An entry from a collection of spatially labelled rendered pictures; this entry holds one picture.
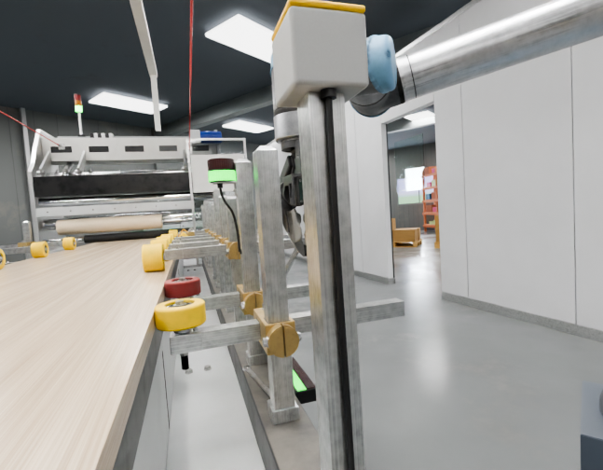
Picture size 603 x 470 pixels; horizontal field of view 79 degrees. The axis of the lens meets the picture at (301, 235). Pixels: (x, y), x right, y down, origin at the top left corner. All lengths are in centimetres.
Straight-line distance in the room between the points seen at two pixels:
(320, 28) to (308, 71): 4
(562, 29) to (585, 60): 253
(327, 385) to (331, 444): 6
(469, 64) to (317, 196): 53
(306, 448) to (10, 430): 38
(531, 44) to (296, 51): 57
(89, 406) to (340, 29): 37
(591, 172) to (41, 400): 319
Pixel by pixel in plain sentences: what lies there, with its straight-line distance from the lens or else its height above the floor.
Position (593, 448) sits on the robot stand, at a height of 58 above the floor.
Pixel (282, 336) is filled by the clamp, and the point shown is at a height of 85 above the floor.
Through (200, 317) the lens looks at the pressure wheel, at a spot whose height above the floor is 88.
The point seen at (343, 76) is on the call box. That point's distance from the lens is 34.
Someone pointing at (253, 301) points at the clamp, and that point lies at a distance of 82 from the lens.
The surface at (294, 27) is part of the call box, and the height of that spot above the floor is 120.
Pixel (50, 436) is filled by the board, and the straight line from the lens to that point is 34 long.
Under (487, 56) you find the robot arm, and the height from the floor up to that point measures 130.
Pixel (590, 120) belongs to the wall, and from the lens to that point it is 328.
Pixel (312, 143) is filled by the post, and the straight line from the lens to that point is 34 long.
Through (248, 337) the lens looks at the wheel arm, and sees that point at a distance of 65.
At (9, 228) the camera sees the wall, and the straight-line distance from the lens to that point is 868.
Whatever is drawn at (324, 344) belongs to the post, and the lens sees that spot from 35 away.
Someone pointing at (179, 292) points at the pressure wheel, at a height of 89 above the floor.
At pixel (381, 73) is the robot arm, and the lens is 66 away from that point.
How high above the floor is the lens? 104
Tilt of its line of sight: 4 degrees down
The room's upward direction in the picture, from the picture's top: 4 degrees counter-clockwise
